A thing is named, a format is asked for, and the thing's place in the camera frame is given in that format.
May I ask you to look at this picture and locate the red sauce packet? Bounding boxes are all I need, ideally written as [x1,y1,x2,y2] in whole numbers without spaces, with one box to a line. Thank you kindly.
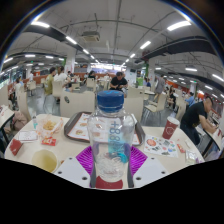
[41,136,58,147]
[176,143,187,154]

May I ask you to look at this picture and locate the person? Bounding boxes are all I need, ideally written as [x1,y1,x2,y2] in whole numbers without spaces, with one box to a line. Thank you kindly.
[184,91,196,108]
[179,96,218,146]
[53,65,73,93]
[153,73,167,103]
[168,85,178,108]
[109,71,129,92]
[43,66,57,96]
[13,77,23,98]

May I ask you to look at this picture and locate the red paper cup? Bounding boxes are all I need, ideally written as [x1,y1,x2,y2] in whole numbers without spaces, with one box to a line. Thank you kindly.
[161,116,181,140]

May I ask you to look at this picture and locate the clear blue-capped water bottle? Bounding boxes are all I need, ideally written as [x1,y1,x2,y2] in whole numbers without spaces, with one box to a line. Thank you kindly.
[86,89,136,184]

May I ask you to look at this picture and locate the small teal bottle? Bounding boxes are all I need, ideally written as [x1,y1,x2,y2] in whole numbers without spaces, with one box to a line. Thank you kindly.
[31,114,39,130]

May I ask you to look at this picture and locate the beige chair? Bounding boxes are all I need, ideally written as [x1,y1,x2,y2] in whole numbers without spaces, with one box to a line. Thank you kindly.
[123,96,145,123]
[59,90,97,118]

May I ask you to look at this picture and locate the neighbouring cream table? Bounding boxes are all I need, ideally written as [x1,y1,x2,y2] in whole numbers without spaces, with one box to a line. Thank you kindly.
[0,105,16,141]

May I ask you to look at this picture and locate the white printed card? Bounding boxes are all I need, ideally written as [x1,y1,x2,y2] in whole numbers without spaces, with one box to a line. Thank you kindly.
[17,129,39,144]

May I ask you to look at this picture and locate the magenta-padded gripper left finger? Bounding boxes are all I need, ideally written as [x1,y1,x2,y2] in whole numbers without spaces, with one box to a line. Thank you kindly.
[53,144,98,189]

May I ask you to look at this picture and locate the ceiling air conditioning unit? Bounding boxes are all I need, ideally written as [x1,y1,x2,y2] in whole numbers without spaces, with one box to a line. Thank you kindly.
[81,30,101,43]

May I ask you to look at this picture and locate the colourful printed leaflet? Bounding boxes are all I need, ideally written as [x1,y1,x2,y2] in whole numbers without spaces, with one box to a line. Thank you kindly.
[143,134,179,158]

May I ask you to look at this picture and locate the ceiling lights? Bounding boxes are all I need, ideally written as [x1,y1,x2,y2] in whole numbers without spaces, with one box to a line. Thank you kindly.
[0,18,224,98]

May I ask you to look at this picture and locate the clear plastic packet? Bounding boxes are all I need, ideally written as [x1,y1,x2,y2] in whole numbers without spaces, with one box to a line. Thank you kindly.
[184,149,201,165]

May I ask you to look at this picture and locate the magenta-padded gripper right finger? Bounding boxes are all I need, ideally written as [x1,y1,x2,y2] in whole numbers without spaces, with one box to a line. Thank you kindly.
[127,145,170,189]

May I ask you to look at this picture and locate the cream mug with brown handle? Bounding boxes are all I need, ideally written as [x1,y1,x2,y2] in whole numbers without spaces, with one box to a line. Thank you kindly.
[30,148,65,174]

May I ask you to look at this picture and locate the clear plastic food bag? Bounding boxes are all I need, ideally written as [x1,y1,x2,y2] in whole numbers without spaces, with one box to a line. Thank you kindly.
[34,114,65,139]

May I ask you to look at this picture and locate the pink backpack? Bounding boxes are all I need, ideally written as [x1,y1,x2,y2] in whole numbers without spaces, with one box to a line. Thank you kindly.
[11,110,29,132]

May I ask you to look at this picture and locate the brown tray with paper liner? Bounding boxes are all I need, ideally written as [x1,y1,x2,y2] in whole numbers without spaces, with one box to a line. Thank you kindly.
[63,111,146,147]

